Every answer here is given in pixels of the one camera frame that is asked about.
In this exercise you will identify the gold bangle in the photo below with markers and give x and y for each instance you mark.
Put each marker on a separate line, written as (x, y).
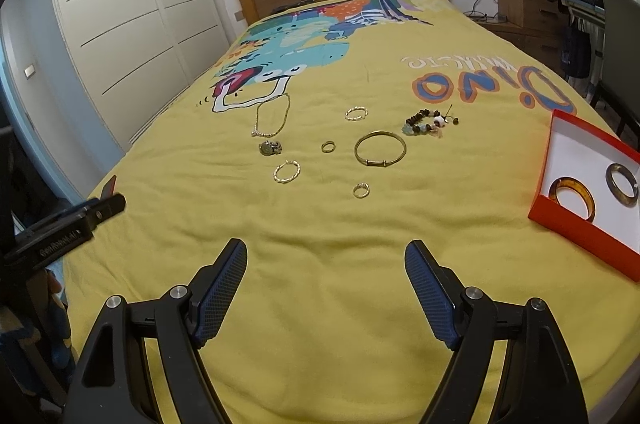
(375, 162)

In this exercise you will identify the white light switch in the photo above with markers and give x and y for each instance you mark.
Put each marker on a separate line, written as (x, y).
(30, 70)

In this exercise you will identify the red box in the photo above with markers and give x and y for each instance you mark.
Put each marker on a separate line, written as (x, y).
(575, 153)

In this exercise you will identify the dark cloth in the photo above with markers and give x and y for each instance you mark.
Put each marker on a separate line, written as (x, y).
(295, 4)

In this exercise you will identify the dark blue tote bag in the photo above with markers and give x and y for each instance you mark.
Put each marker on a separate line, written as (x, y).
(575, 48)

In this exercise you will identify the dark metal pendant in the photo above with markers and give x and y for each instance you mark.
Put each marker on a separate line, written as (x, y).
(269, 148)

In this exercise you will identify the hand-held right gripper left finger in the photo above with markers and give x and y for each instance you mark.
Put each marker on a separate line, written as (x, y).
(225, 289)

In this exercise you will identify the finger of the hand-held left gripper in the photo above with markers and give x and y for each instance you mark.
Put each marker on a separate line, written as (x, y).
(107, 208)

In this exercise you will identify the grey chair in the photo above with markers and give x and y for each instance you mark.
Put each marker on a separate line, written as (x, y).
(620, 33)

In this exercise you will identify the amber bangle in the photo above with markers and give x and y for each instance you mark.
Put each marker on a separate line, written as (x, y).
(570, 181)

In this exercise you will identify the grey bangle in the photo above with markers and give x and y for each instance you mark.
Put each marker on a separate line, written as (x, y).
(610, 182)

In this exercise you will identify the yellow printed blanket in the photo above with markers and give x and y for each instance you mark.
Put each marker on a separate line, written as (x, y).
(320, 214)

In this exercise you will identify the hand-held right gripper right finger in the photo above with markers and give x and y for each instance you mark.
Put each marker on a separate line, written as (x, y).
(427, 289)

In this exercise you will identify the white wardrobe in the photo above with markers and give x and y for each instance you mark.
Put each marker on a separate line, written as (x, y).
(125, 3)

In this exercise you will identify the twisted silver hoop earring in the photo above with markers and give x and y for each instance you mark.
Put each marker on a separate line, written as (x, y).
(346, 114)
(276, 177)

